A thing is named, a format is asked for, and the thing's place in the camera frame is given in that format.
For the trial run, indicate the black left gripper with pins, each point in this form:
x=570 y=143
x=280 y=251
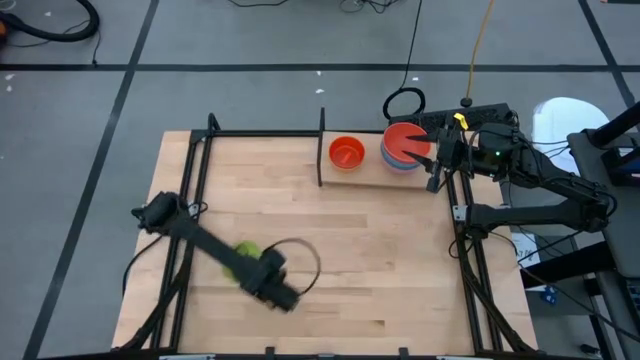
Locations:
x=275 y=287

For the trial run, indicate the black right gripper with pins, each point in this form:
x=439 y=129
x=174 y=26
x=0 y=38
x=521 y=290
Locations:
x=455 y=152

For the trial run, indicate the orange round bowl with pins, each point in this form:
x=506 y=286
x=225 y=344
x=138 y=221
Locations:
x=400 y=140

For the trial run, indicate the pink bowl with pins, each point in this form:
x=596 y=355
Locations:
x=403 y=171

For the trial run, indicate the slate blue bowl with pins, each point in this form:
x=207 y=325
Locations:
x=394 y=167

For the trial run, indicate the yellow translucent bowl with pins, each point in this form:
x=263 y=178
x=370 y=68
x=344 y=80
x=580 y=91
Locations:
x=246 y=248

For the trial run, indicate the small orange tub bowl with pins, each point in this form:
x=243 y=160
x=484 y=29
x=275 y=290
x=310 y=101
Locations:
x=346 y=152

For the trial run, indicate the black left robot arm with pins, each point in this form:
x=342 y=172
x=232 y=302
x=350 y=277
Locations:
x=200 y=240

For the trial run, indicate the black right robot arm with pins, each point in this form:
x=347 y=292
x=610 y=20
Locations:
x=550 y=212

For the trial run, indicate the yellow tag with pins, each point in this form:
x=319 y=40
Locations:
x=460 y=121

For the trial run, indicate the black power strip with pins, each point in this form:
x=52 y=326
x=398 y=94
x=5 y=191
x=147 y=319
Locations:
x=480 y=114

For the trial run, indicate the white paper sheet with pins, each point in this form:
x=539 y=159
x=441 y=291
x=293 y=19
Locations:
x=525 y=249

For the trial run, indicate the small blue label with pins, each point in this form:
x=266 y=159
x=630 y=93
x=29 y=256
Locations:
x=549 y=296

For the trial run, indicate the black shelf side post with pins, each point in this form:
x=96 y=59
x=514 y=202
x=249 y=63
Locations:
x=321 y=150

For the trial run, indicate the black metal table frame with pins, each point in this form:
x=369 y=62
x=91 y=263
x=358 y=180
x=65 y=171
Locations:
x=250 y=133

